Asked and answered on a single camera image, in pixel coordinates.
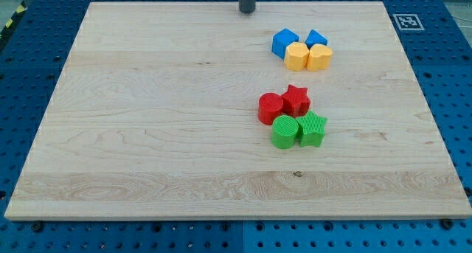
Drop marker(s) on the blue triangle block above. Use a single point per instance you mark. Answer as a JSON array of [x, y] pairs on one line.
[[315, 37]]

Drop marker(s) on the yellow heart block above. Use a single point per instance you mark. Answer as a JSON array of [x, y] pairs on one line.
[[319, 57]]

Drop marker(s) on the blue cube block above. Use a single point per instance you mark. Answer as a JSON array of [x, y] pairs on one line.
[[281, 40]]

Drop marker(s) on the yellow hexagon block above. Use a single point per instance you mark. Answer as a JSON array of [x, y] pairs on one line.
[[296, 56]]

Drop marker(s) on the red cylinder block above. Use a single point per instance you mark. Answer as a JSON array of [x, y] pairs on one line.
[[269, 107]]

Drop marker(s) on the red star block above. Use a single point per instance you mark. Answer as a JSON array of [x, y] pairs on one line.
[[296, 102]]

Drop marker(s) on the green cylinder block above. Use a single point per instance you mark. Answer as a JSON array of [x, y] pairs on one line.
[[284, 132]]

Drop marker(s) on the green star block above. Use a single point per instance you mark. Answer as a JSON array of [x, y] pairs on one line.
[[311, 129]]

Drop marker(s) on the light wooden board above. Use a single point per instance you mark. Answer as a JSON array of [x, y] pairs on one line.
[[155, 117]]

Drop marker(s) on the white fiducial marker tag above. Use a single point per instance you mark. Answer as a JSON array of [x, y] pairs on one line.
[[408, 22]]

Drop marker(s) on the yellow black hazard tape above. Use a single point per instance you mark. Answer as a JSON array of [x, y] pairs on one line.
[[13, 22]]

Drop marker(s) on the black bolt left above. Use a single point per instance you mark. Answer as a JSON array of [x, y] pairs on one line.
[[37, 226]]

